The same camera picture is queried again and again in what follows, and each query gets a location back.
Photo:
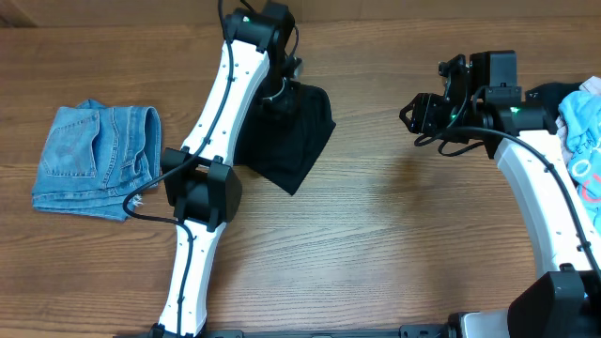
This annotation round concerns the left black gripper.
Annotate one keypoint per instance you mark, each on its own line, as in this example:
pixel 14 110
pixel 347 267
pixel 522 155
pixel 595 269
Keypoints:
pixel 286 104

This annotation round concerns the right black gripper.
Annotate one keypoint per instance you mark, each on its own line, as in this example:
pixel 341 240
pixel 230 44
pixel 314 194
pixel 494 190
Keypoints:
pixel 421 111

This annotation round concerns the black t-shirt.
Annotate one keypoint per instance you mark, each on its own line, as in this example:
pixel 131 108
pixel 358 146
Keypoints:
pixel 285 150

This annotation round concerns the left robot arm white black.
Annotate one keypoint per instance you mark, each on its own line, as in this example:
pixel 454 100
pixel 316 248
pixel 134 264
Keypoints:
pixel 256 75

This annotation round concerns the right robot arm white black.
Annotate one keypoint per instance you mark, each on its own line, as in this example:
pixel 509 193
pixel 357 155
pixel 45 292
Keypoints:
pixel 482 105

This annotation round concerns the light blue garment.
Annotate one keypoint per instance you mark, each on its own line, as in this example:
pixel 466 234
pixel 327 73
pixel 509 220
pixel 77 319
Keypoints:
pixel 580 111

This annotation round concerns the folded blue jeans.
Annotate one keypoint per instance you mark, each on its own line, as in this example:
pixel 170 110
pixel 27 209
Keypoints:
pixel 95 156

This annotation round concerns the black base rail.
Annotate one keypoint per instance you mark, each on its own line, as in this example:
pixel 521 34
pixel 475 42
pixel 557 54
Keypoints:
pixel 319 332

